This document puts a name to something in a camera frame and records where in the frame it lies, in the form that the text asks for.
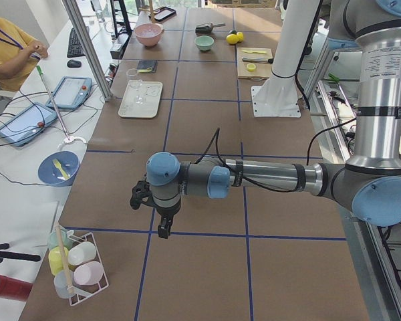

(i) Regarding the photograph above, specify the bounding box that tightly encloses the clear wine glass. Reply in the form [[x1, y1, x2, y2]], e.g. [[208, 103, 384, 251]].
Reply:
[[126, 68, 144, 104]]

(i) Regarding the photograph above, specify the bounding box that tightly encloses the pink bowl with ice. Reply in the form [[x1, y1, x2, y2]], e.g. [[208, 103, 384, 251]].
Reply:
[[134, 23, 164, 47]]

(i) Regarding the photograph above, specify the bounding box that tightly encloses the far blue teach pendant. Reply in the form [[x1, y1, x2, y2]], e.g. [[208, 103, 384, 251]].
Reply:
[[52, 76, 93, 110]]

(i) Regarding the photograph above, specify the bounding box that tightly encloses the seated person yellow shirt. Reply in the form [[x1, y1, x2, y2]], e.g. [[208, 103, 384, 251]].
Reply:
[[0, 17, 49, 92]]

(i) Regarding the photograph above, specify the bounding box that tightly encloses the black keyboard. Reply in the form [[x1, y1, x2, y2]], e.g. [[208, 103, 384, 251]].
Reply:
[[67, 28, 85, 58]]

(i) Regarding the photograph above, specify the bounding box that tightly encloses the light blue plastic cup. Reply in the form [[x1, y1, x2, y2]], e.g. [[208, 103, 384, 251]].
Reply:
[[53, 270, 75, 299]]

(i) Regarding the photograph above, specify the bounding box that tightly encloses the white wire cup rack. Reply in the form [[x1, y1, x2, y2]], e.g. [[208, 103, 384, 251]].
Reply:
[[49, 225, 109, 306]]

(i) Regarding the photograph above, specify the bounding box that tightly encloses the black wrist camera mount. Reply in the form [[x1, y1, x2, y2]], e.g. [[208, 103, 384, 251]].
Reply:
[[129, 175, 155, 210]]

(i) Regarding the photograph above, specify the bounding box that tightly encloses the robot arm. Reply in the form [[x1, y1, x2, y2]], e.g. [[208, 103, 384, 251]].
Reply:
[[130, 1, 401, 238]]

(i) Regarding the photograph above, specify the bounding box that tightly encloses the blue teach pendant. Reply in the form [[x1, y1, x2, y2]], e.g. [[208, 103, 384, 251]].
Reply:
[[52, 76, 93, 110], [0, 102, 57, 147]]

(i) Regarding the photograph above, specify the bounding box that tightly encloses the cream serving tray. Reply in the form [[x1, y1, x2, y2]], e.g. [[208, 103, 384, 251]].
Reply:
[[118, 81, 163, 118]]

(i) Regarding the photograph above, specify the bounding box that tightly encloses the yellow plastic knife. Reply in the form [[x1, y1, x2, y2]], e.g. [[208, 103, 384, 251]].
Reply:
[[241, 49, 267, 55]]

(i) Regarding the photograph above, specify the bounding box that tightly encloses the yellow lemon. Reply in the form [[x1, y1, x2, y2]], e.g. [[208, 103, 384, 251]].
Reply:
[[234, 32, 244, 43], [226, 33, 239, 45]]

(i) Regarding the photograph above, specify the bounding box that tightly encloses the white plastic cup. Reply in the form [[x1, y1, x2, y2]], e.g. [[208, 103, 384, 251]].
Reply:
[[68, 241, 96, 265]]

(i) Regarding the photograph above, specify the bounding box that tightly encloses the aluminium frame post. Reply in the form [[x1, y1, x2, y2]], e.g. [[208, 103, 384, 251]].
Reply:
[[62, 0, 112, 102]]

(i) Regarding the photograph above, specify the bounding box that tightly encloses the pink plastic cup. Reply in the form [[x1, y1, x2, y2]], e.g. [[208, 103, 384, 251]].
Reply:
[[74, 261, 104, 286]]

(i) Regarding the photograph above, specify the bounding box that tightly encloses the yellow plastic fork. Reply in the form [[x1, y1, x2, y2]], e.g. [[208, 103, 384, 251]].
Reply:
[[52, 158, 70, 180]]

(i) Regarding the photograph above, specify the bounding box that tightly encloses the mint green bowl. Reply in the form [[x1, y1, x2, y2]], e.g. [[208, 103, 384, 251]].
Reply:
[[194, 35, 215, 51]]

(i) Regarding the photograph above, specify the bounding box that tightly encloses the green plastic cup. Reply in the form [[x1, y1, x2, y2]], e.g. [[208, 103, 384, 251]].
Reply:
[[47, 228, 74, 251]]

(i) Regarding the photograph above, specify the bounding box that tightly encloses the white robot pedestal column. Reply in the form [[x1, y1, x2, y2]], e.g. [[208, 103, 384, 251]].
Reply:
[[252, 0, 321, 118]]

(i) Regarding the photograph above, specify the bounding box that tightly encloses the red cylinder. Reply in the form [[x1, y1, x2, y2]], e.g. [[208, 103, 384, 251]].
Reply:
[[0, 275, 33, 302]]

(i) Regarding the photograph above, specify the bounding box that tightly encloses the black tripod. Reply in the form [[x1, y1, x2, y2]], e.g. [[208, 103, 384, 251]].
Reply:
[[0, 243, 41, 263]]

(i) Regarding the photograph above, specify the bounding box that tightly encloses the near blue teach pendant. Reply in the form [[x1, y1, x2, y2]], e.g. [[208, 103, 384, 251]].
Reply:
[[0, 102, 57, 147]]

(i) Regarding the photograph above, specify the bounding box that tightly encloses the metal reacher stick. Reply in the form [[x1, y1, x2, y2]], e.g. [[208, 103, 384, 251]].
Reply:
[[36, 65, 87, 150]]

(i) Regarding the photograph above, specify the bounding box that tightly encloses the black computer mouse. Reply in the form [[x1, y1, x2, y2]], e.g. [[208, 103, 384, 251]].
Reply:
[[67, 60, 82, 68]]

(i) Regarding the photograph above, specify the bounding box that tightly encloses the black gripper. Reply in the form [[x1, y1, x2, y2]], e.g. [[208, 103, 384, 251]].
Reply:
[[153, 197, 181, 238]]

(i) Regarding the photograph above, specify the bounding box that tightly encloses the half lemon slice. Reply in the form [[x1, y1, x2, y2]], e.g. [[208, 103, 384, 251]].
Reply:
[[246, 63, 257, 72]]

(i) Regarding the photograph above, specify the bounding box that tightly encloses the yellow plastic cup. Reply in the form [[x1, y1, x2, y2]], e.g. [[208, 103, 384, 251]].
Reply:
[[48, 246, 63, 276]]

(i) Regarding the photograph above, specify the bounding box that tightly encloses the metal ice scoop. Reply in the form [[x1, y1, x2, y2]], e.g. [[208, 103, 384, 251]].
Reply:
[[195, 23, 226, 34]]

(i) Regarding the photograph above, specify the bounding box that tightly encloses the wooden cutting board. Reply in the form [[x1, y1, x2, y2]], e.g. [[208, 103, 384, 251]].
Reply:
[[237, 47, 273, 79]]

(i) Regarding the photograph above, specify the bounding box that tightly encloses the wooden rack handle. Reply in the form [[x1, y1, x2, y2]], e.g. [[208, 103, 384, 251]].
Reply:
[[55, 224, 75, 293]]

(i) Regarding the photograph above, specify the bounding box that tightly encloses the black handled knife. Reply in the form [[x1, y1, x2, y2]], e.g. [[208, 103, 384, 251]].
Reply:
[[242, 58, 273, 64]]

